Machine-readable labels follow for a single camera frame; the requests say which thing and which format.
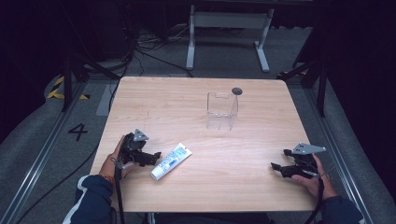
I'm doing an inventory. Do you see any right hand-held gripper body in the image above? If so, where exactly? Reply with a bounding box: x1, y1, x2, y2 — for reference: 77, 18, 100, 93
290, 142, 327, 180

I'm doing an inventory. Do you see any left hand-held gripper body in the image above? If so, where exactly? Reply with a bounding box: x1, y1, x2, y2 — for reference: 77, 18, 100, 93
119, 128, 150, 165

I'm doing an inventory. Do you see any white and blue toothpaste tube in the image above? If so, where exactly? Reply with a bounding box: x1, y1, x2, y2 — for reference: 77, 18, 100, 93
149, 142, 193, 182

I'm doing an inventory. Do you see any clear acrylic holder box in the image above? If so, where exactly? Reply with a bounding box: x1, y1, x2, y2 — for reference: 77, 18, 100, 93
205, 91, 240, 132

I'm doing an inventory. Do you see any person's right hand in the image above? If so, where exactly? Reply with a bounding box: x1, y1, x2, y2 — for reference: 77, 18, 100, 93
290, 153, 339, 201

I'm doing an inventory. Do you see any person's left hand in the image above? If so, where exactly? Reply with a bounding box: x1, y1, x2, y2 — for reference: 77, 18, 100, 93
99, 134, 138, 182

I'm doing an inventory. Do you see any grey floor tape patch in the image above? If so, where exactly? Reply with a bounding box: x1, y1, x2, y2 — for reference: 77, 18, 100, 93
94, 83, 121, 118

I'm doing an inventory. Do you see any black metal stand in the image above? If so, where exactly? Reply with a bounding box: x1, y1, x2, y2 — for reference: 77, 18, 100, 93
61, 53, 121, 113
276, 57, 329, 119

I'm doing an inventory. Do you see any metal floor rail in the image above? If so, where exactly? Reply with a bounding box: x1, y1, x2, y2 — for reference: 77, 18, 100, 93
0, 81, 89, 224
304, 87, 375, 224

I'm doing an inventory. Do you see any left hand-held gripper cable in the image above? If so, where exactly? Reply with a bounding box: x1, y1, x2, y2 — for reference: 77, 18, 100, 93
112, 157, 127, 224

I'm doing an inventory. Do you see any hand-held gripper cable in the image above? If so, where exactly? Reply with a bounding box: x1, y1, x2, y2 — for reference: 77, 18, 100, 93
112, 157, 127, 224
303, 173, 327, 224

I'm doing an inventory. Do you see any woven wrist bracelet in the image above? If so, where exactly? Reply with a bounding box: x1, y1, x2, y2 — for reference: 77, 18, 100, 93
100, 173, 116, 185

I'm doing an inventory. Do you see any right hand-held gripper cable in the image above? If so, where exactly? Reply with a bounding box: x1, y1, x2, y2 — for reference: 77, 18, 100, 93
303, 173, 327, 224

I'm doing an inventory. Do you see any long black floor cable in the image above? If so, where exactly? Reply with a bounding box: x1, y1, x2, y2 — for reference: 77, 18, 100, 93
14, 142, 101, 224

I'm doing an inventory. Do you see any tangle of black floor cables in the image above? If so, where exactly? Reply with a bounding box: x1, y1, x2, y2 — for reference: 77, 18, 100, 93
122, 21, 194, 78

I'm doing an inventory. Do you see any white metal table frame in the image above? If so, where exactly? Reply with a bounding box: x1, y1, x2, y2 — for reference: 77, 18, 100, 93
185, 4, 276, 74

